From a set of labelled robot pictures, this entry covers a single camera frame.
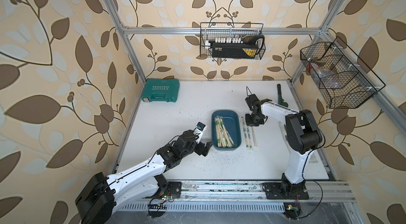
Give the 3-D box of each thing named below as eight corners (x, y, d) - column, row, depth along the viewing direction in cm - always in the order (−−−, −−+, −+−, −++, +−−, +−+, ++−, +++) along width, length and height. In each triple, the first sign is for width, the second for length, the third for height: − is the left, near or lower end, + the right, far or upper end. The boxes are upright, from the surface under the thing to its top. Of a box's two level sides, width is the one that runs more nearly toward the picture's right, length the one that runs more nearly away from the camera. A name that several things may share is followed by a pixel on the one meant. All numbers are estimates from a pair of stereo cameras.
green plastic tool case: (143, 104, 111) (140, 98, 106) (151, 80, 127) (148, 74, 122) (178, 104, 111) (177, 98, 106) (182, 80, 127) (181, 74, 121)
